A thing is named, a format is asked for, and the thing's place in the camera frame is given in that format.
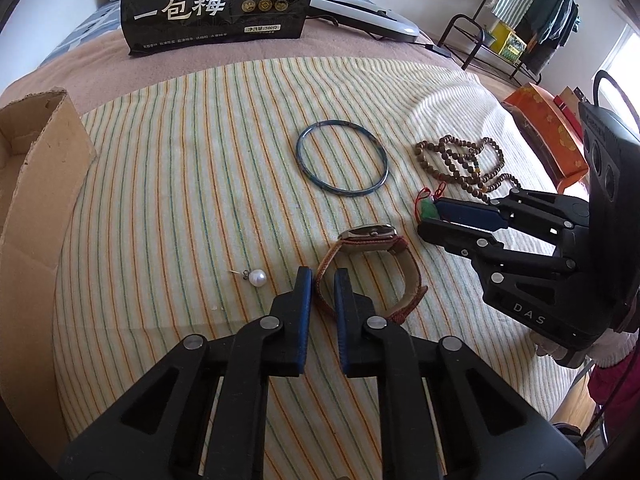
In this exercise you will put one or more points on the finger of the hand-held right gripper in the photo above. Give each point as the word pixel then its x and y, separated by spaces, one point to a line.
pixel 450 235
pixel 470 212

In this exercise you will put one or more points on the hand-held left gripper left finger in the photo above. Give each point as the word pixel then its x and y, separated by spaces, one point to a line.
pixel 300 320

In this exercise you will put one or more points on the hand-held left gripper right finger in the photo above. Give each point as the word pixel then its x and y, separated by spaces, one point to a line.
pixel 341 320

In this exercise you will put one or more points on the white pearl earring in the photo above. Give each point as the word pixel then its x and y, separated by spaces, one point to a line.
pixel 258 276

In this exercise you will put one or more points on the blue bangle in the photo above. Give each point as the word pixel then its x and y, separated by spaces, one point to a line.
pixel 301 160

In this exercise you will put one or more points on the cardboard box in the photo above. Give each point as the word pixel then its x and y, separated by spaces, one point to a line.
pixel 35 175

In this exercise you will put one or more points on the person's right forearm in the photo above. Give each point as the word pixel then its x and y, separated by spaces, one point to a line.
pixel 617 382

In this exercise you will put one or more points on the person's right hand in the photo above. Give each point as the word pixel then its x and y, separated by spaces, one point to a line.
pixel 620 350

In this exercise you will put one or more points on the striped yellow cloth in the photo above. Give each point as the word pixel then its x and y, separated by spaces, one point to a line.
pixel 190 190

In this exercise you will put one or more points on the yellow green box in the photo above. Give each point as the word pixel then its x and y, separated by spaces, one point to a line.
pixel 507 42

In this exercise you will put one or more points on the black clothes rack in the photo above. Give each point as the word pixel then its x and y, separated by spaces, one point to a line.
pixel 462 35

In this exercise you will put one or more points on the dark green hanging clothes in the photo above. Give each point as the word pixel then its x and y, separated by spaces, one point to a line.
pixel 550 15

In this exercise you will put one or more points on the brown blanket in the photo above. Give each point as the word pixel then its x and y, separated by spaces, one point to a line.
pixel 100 70

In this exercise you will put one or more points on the black snack bag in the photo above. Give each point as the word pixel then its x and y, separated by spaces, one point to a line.
pixel 215 5

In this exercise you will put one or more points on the blue plaid bed sheet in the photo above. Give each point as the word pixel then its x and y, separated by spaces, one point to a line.
pixel 97 22

